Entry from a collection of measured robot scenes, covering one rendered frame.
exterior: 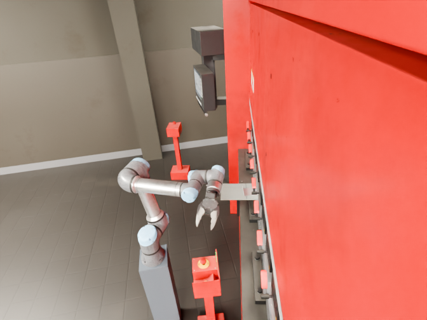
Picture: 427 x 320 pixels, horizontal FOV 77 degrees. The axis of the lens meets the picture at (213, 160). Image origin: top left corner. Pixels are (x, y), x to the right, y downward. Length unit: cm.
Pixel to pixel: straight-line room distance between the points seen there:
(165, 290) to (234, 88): 170
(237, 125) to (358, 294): 235
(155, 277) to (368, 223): 169
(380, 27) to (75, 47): 415
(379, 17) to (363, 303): 26
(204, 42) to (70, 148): 302
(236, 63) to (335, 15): 212
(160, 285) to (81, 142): 321
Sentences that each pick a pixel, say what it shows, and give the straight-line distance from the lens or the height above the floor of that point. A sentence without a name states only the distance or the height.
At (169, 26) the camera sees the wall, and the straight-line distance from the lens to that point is 413.
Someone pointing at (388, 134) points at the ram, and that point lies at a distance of 26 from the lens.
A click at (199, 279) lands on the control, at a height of 71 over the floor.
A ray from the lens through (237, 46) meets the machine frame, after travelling 241.
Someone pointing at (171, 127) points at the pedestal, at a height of 80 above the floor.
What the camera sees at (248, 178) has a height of 87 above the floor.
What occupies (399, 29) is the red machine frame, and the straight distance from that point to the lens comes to 22.
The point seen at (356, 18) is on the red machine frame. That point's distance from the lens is 28.
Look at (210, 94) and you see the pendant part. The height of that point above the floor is 140.
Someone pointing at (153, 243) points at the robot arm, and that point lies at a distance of 173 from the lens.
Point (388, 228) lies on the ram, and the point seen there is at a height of 202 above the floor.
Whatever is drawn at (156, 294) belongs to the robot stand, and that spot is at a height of 51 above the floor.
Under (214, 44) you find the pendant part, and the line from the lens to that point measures 258.
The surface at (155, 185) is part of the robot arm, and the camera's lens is 142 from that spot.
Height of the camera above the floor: 219
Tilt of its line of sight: 31 degrees down
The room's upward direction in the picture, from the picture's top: 4 degrees counter-clockwise
